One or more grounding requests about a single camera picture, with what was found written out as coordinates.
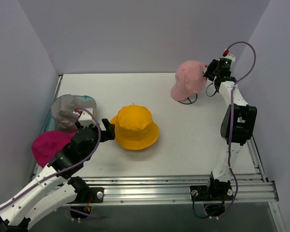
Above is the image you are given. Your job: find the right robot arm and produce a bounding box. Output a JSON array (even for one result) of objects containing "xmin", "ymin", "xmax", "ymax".
[{"xmin": 204, "ymin": 58, "xmax": 257, "ymax": 200}]

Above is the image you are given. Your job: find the aluminium front rail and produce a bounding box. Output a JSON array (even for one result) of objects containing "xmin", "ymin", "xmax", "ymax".
[{"xmin": 83, "ymin": 174, "xmax": 278, "ymax": 205}]

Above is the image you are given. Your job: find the magenta baseball cap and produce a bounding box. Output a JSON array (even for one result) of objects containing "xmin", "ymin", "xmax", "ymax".
[{"xmin": 31, "ymin": 130, "xmax": 76, "ymax": 167}]

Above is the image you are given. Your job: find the teal plastic tray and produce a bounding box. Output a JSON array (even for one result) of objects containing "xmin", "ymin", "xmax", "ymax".
[{"xmin": 43, "ymin": 94, "xmax": 97, "ymax": 132}]

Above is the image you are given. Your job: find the light pink baseball cap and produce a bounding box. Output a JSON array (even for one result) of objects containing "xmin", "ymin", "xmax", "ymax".
[{"xmin": 171, "ymin": 60, "xmax": 207, "ymax": 102}]

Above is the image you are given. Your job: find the black wire hat stand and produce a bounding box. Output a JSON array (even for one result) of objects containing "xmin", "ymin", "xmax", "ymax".
[{"xmin": 179, "ymin": 94, "xmax": 198, "ymax": 105}]

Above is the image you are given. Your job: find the yellow bucket hat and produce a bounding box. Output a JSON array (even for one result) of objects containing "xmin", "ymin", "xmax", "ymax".
[{"xmin": 111, "ymin": 104, "xmax": 160, "ymax": 150}]

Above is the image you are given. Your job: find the grey bucket hat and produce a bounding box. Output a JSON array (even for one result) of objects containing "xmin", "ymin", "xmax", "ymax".
[{"xmin": 50, "ymin": 94, "xmax": 97, "ymax": 133}]

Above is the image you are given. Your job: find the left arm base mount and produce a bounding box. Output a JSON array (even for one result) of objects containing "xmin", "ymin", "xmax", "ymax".
[{"xmin": 70, "ymin": 187, "xmax": 104, "ymax": 220}]

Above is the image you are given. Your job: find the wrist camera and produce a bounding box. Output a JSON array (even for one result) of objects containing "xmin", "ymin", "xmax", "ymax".
[
  {"xmin": 74, "ymin": 109, "xmax": 96, "ymax": 127},
  {"xmin": 222, "ymin": 49, "xmax": 236, "ymax": 62}
]

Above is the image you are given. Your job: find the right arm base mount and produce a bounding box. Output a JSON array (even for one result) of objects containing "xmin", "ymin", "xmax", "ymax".
[{"xmin": 189, "ymin": 174, "xmax": 238, "ymax": 220}]

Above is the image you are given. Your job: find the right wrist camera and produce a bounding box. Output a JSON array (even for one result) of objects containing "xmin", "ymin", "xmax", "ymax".
[{"xmin": 222, "ymin": 49, "xmax": 236, "ymax": 62}]

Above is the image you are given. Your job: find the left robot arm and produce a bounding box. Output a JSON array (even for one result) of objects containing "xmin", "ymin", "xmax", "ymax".
[{"xmin": 0, "ymin": 118, "xmax": 116, "ymax": 232}]

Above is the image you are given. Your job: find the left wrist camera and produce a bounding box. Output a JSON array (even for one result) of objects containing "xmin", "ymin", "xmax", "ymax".
[{"xmin": 74, "ymin": 109, "xmax": 96, "ymax": 127}]

